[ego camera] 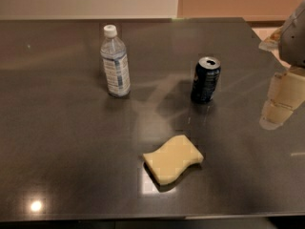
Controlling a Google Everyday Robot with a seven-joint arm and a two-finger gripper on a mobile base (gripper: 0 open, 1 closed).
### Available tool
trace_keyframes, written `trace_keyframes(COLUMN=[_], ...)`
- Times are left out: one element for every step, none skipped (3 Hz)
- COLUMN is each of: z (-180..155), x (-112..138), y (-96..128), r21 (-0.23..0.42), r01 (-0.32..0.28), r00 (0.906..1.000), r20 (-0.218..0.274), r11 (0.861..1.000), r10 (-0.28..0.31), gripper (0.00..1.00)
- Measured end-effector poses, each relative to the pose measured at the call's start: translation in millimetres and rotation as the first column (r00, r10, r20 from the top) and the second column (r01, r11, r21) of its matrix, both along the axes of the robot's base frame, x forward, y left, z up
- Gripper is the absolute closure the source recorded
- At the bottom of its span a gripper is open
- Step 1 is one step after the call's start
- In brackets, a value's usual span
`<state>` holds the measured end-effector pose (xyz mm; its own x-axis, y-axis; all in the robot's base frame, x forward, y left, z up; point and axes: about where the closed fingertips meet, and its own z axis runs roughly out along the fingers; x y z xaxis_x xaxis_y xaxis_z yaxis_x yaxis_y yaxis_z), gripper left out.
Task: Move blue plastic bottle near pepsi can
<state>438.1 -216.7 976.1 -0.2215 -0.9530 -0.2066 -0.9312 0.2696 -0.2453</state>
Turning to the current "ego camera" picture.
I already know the yellow sponge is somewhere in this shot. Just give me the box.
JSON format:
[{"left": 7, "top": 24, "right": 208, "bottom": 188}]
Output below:
[{"left": 143, "top": 135, "right": 204, "bottom": 185}]

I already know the dark blue pepsi can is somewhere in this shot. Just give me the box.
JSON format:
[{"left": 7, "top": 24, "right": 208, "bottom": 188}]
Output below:
[{"left": 191, "top": 56, "right": 221, "bottom": 104}]

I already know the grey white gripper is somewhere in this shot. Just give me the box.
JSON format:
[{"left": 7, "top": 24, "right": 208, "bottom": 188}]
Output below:
[{"left": 258, "top": 1, "right": 305, "bottom": 130}]

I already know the clear plastic water bottle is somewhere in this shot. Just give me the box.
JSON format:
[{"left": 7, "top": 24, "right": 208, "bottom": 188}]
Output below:
[{"left": 100, "top": 25, "right": 131, "bottom": 97}]

